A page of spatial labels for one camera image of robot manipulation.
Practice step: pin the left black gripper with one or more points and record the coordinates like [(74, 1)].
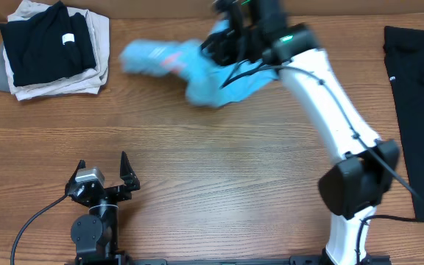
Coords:
[(130, 182)]

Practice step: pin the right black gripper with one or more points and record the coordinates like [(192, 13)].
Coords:
[(219, 49)]

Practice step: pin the light blue printed t-shirt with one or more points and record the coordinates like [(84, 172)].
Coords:
[(204, 78)]

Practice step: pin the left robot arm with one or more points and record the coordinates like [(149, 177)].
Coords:
[(96, 234)]

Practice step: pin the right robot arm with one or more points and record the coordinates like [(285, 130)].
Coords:
[(362, 163)]

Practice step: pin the folded beige garment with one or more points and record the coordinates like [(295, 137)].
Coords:
[(90, 80)]

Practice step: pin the folded black shirt on stack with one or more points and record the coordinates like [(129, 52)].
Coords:
[(48, 46)]

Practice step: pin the folded grey garment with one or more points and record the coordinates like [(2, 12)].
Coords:
[(4, 85)]

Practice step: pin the cardboard wall panel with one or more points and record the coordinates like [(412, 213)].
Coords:
[(119, 9)]

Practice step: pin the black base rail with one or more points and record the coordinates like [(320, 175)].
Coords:
[(226, 262)]

